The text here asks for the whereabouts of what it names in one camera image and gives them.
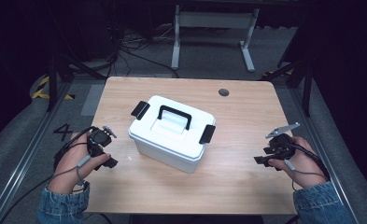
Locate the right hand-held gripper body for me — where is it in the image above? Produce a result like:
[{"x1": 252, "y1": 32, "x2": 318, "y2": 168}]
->
[{"x1": 262, "y1": 121, "x2": 301, "y2": 161}]

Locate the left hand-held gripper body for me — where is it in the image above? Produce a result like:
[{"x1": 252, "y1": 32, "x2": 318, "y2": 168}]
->
[{"x1": 86, "y1": 124, "x2": 118, "y2": 158}]

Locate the white plastic storage box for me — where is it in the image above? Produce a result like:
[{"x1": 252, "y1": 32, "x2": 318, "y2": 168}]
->
[
  {"x1": 127, "y1": 129, "x2": 217, "y2": 175},
  {"x1": 127, "y1": 94, "x2": 217, "y2": 162}
]

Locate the person's left hand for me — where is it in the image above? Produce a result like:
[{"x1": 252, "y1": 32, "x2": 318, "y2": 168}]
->
[{"x1": 48, "y1": 132, "x2": 112, "y2": 196}]

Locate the person's right hand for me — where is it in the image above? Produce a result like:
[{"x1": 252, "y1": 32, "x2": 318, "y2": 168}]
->
[{"x1": 267, "y1": 135, "x2": 330, "y2": 189}]

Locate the black tripod stand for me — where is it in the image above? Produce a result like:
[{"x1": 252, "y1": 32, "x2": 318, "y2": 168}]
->
[
  {"x1": 260, "y1": 57, "x2": 314, "y2": 119},
  {"x1": 46, "y1": 55, "x2": 108, "y2": 113}
]

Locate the yellow black hazard tape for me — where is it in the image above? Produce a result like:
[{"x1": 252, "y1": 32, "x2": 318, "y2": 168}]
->
[{"x1": 31, "y1": 75, "x2": 77, "y2": 101}]

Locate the grey left gripper cable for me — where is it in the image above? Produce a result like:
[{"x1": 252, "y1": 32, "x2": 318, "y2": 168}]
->
[{"x1": 49, "y1": 154, "x2": 92, "y2": 192}]

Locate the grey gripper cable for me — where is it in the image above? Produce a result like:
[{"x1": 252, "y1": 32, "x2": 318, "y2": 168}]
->
[
  {"x1": 49, "y1": 154, "x2": 92, "y2": 192},
  {"x1": 283, "y1": 159, "x2": 329, "y2": 191}
]

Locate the grey right gripper cable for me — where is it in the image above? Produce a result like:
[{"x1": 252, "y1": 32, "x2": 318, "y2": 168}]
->
[{"x1": 283, "y1": 159, "x2": 329, "y2": 191}]

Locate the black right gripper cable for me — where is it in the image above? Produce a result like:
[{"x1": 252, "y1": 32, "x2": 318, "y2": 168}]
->
[{"x1": 291, "y1": 142, "x2": 332, "y2": 182}]

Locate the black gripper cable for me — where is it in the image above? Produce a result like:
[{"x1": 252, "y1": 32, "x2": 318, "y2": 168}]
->
[
  {"x1": 0, "y1": 126, "x2": 95, "y2": 224},
  {"x1": 291, "y1": 142, "x2": 332, "y2": 182}
]

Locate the aluminium floor rail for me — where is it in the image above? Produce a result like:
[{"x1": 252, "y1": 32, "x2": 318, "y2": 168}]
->
[
  {"x1": 0, "y1": 82, "x2": 75, "y2": 224},
  {"x1": 288, "y1": 87, "x2": 361, "y2": 224}
]

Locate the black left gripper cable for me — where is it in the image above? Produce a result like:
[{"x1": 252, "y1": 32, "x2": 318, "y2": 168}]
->
[{"x1": 0, "y1": 126, "x2": 95, "y2": 224}]

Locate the bundle of black floor cables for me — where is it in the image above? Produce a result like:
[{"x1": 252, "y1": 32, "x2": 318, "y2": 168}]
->
[{"x1": 107, "y1": 24, "x2": 180, "y2": 78}]

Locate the white metal desk frame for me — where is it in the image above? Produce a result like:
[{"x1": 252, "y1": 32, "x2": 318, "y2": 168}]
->
[{"x1": 170, "y1": 4, "x2": 261, "y2": 74}]

